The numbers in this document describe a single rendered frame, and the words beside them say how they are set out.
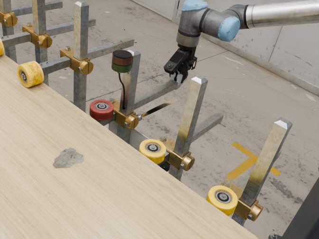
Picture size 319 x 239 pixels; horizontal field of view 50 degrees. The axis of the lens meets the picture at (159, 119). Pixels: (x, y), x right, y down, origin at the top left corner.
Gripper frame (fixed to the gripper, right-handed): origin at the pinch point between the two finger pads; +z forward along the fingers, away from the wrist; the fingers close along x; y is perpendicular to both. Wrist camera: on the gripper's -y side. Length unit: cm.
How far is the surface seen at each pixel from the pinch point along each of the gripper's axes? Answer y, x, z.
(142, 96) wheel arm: -21.2, 0.0, -3.4
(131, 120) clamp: -35.6, -8.1, -3.9
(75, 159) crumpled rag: -65, -15, -8
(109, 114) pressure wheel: -42.0, -4.0, -6.8
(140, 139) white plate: -31.9, -10.5, 5.4
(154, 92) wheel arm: -14.7, -0.6, -3.4
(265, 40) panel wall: 237, 52, 54
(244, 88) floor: 177, 33, 83
